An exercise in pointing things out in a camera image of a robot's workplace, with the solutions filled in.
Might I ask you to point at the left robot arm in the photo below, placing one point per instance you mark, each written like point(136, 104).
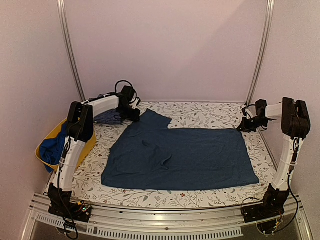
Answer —
point(80, 129)

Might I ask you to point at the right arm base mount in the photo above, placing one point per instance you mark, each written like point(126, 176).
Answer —
point(262, 212)

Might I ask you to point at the left aluminium frame post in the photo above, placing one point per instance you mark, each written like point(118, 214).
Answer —
point(61, 6)

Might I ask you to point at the aluminium frame post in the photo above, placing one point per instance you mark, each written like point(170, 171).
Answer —
point(262, 50)
point(61, 6)

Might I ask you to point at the teal blue t-shirt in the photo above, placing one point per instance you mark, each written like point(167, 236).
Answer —
point(151, 156)

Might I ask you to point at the floral tablecloth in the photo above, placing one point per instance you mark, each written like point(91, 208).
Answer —
point(87, 184)

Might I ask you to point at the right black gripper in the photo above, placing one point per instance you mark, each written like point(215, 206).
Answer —
point(244, 127)

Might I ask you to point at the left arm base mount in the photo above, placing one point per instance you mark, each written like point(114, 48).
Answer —
point(70, 208)

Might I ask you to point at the folded blue checkered shirt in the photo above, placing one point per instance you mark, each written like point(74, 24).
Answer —
point(108, 117)

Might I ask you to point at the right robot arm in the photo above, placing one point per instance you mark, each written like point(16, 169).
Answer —
point(295, 126)

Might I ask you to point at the royal blue garment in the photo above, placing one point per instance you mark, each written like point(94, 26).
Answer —
point(51, 149)

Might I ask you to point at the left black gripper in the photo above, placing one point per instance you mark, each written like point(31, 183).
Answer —
point(135, 118)

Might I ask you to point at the front aluminium rail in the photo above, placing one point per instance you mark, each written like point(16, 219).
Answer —
point(222, 223)

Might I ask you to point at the right aluminium frame post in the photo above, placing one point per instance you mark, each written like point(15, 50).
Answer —
point(262, 50)

